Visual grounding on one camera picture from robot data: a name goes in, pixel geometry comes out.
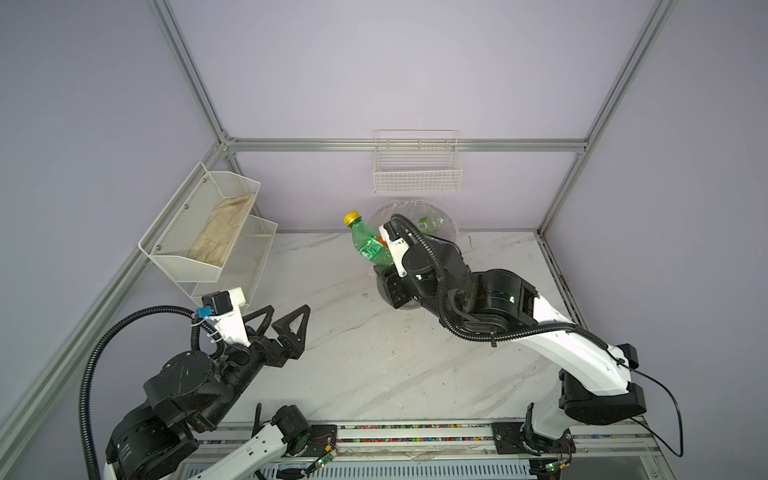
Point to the white mesh lower shelf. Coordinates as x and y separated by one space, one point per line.
246 263

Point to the aluminium front rail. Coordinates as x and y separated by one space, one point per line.
472 438

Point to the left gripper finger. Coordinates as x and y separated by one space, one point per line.
257 323
291 332

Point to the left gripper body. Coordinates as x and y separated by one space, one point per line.
273 354

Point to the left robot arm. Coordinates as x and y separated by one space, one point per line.
195 389

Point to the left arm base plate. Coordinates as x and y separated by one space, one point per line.
321 438

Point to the crushed green bottle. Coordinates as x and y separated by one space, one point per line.
366 240

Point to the white mesh shelf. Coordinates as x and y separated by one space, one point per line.
246 263
192 241

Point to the beige cloth in shelf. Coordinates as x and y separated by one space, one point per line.
218 236

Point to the clear bottle green label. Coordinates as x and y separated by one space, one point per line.
431 224

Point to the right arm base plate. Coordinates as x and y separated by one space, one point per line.
518 437

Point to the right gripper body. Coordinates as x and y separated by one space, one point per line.
395 286

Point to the clear plastic bin liner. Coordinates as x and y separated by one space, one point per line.
414 210

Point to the white mesh upper shelf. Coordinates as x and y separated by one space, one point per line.
192 241

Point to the white wire wall basket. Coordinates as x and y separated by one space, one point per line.
416 162

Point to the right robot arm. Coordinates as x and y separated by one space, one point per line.
594 385

